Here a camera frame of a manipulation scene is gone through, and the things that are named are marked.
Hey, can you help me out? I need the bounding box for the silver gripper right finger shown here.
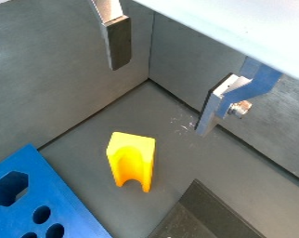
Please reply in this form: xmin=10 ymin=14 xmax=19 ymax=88
xmin=195 ymin=57 xmax=282 ymax=136

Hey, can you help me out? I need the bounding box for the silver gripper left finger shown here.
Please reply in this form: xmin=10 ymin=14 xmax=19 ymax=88
xmin=89 ymin=0 xmax=131 ymax=71

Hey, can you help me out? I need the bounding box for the yellow arch block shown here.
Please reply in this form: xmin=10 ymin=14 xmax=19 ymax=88
xmin=106 ymin=132 xmax=155 ymax=192

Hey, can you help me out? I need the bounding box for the blue shape sorter board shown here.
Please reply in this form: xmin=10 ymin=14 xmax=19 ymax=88
xmin=0 ymin=145 xmax=113 ymax=238

